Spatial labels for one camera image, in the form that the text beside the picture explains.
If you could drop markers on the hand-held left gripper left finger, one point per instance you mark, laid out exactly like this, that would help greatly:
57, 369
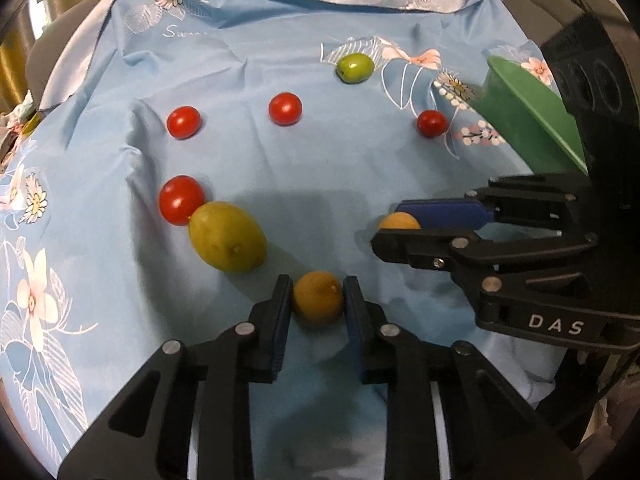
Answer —
281, 330

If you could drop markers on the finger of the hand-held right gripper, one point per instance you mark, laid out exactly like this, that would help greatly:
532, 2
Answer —
400, 245
445, 212

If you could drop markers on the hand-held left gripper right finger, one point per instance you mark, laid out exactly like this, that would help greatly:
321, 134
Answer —
354, 330

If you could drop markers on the orange kumquat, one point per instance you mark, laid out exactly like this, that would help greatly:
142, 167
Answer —
399, 221
318, 299

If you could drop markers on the small red tomato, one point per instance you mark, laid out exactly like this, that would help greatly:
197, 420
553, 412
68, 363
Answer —
432, 123
184, 121
285, 108

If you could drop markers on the large yellow-green fruit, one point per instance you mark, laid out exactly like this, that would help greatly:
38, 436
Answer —
227, 243

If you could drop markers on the green bowl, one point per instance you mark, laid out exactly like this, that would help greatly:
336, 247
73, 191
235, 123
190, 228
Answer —
525, 130

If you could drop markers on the large red tomato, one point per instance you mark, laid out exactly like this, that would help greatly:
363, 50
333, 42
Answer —
181, 200

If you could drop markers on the small green fruit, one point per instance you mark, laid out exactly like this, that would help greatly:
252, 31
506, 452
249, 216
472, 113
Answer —
355, 67

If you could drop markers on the blue floral cloth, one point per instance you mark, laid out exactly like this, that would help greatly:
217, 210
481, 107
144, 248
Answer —
300, 170

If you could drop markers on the crumpled patterned cloth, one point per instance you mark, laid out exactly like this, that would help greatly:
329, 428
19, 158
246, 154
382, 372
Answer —
15, 120

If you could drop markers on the yellow patterned curtain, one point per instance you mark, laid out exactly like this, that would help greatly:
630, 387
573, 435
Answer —
15, 75

